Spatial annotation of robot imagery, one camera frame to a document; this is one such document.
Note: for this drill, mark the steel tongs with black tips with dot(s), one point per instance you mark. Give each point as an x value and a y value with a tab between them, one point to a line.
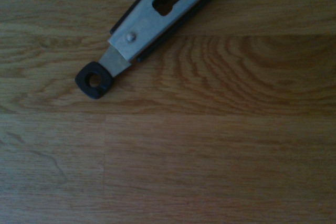
147	24

